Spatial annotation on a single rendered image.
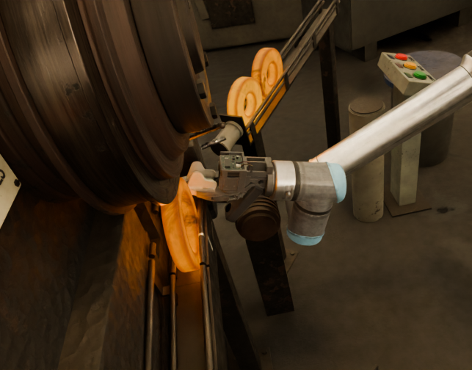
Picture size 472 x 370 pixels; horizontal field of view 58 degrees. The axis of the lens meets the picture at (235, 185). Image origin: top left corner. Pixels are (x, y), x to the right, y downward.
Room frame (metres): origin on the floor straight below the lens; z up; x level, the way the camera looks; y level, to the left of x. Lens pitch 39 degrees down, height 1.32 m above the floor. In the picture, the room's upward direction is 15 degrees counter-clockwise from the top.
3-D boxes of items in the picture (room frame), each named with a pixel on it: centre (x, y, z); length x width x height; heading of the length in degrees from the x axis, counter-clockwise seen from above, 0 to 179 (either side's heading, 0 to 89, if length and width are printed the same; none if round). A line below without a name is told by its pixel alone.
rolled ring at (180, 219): (0.62, 0.12, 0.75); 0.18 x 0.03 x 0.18; 174
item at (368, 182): (1.22, -0.50, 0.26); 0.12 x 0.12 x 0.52
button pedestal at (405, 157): (1.25, -0.66, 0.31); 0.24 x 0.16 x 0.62; 176
